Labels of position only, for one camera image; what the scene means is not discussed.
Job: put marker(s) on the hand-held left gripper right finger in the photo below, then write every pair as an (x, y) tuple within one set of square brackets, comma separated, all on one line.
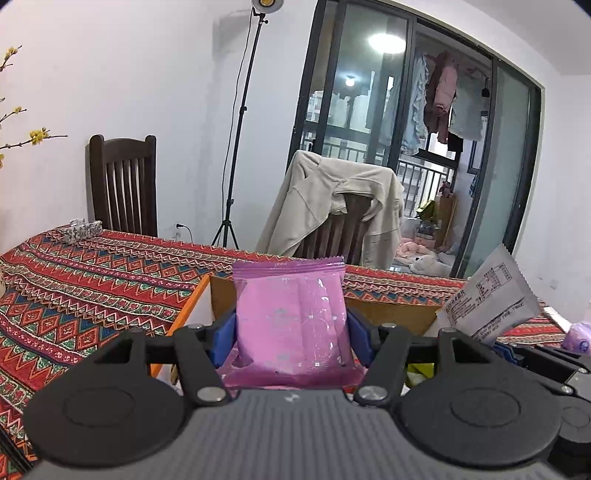
[(358, 339)]

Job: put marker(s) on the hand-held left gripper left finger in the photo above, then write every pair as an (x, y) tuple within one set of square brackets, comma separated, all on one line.
[(226, 337)]

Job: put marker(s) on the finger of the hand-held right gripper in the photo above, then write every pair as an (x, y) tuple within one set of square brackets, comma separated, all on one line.
[(508, 353)]

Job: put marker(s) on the orange cardboard box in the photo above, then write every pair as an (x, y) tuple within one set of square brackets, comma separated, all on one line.
[(392, 316)]

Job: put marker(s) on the white printed snack packet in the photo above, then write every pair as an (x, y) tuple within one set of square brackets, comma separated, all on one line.
[(494, 295)]

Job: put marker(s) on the pink snack packet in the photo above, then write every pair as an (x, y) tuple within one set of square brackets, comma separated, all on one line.
[(291, 323)]

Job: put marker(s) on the green white snack packet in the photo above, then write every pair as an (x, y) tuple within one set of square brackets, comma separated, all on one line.
[(418, 371)]

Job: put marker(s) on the purple tissue pack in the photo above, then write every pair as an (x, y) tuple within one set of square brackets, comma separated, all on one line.
[(579, 339)]

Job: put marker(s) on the white plush toy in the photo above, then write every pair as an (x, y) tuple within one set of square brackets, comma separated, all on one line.
[(427, 264)]

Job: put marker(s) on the pink plush pile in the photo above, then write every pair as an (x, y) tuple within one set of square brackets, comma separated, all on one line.
[(411, 247)]

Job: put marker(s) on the white container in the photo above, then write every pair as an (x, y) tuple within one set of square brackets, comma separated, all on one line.
[(408, 228)]

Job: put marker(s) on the red patterned tablecloth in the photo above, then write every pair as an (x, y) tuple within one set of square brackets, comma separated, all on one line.
[(92, 286)]

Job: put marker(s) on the tall brown cardboard box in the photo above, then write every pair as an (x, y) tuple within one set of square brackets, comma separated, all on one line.
[(445, 217)]

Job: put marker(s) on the beige jacket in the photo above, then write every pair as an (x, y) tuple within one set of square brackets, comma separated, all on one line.
[(314, 194)]

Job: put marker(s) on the balcony railing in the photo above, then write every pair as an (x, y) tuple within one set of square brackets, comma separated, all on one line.
[(415, 175)]

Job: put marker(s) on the small silver patterned box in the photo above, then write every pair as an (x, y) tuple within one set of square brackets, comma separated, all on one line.
[(83, 229)]

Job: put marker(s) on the hanging black garment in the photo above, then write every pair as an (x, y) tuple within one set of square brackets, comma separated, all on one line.
[(455, 143)]

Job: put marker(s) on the dark wooden slatted chair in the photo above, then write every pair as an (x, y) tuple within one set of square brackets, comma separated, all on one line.
[(122, 145)]

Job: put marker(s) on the hanging blue garment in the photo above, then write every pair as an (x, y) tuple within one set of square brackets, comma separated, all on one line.
[(415, 115)]

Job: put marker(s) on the hanging white garment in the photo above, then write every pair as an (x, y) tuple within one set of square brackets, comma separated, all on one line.
[(471, 110)]

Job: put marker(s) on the hanging pink garment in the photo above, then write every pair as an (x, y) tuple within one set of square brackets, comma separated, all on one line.
[(443, 92)]

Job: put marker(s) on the black framed sliding glass door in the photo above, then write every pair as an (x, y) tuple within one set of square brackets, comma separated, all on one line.
[(311, 69)]

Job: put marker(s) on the yellow flower branches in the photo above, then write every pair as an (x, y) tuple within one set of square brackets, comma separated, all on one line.
[(39, 135)]

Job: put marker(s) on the round studio lamp on stand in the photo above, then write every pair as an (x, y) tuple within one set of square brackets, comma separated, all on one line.
[(267, 2)]

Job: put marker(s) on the wall socket with plug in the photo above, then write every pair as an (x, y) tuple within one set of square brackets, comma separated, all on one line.
[(178, 230)]

